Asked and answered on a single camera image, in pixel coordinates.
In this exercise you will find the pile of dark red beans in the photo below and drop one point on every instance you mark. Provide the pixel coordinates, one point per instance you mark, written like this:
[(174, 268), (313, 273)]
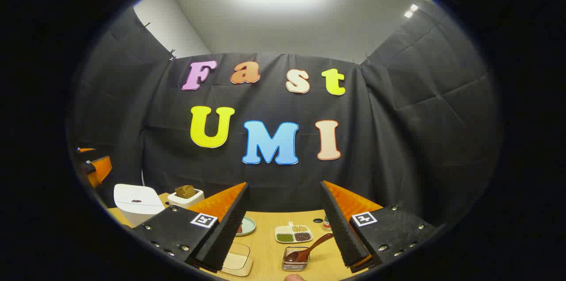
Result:
[(302, 236)]

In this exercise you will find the white divided dish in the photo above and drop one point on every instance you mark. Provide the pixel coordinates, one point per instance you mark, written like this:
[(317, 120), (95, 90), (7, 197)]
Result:
[(289, 229)]

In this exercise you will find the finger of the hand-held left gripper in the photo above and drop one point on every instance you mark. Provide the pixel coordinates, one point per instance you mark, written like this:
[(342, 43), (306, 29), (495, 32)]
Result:
[(99, 170), (86, 150)]

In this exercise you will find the pale green plate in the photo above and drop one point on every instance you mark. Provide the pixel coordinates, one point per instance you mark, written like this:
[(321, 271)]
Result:
[(249, 226)]

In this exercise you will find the brown bread slice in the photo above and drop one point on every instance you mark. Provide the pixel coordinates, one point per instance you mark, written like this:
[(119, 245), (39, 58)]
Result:
[(190, 190), (180, 192)]

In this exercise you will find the white rice cooker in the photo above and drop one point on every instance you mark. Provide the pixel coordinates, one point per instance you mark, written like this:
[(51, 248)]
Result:
[(137, 210)]

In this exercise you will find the white toaster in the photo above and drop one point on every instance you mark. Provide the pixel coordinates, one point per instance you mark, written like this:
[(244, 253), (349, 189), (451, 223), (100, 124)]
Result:
[(188, 202)]

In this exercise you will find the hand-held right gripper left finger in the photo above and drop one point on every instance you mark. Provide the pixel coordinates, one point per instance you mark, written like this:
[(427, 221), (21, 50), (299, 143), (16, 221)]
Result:
[(227, 232)]

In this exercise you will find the brown wooden spoon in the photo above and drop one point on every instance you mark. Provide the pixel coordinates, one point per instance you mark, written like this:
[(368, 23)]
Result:
[(309, 249)]

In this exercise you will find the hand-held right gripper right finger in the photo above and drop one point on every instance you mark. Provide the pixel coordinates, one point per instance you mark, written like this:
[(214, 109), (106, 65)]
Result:
[(340, 228)]

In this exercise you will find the clear water bottle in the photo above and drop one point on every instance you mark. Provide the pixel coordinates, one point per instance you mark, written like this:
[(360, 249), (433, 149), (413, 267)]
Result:
[(326, 224)]

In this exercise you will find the pile of pale soybeans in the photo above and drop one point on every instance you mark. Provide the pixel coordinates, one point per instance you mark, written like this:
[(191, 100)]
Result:
[(300, 229)]

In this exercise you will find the pile of green beans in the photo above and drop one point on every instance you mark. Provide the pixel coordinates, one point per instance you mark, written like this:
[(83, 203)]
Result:
[(284, 237)]

